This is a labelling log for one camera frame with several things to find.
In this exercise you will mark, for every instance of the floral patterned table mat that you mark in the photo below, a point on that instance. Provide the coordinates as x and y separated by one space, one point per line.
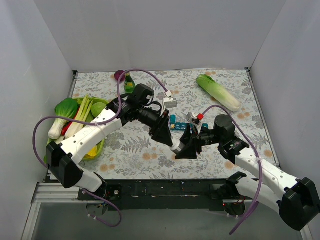
130 153

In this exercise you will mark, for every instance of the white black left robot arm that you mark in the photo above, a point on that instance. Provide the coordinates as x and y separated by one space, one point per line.
63 159

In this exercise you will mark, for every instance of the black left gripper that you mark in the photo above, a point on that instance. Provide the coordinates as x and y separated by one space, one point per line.
158 124

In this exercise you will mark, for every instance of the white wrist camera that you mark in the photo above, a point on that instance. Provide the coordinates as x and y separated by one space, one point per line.
192 118
168 102

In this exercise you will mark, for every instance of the green glass bottle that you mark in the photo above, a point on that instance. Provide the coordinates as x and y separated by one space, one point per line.
129 84

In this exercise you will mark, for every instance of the celery stalk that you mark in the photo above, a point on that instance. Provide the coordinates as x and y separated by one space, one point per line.
81 116

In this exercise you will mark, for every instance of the purple onion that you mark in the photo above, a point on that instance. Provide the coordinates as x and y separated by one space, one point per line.
119 75

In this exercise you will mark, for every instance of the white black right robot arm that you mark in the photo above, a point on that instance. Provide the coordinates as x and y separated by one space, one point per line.
296 200

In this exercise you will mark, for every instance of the round green cabbage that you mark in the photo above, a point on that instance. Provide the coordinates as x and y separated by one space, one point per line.
97 108

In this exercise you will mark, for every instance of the teal weekly pill organizer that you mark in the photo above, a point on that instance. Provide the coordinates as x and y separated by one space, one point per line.
175 125

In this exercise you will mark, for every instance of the yellow white cabbage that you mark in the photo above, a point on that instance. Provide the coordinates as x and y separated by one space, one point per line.
92 153

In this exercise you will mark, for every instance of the bok choy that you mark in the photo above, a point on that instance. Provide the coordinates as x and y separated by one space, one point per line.
68 109

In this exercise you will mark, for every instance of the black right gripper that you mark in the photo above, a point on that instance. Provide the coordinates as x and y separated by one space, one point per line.
196 140

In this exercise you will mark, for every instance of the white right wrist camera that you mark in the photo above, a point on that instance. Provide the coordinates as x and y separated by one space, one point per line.
192 118

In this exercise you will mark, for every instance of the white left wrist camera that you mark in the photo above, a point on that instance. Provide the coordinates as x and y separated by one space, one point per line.
168 102

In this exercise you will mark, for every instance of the napa cabbage on table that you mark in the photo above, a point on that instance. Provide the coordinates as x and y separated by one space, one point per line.
218 92

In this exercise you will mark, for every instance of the black table front rail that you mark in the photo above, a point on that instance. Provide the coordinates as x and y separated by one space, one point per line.
174 194

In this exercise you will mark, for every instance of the white pill bottle blue label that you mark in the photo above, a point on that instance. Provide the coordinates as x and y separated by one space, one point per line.
177 146

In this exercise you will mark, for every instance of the red chili pepper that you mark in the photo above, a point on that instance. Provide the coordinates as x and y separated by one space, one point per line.
65 128

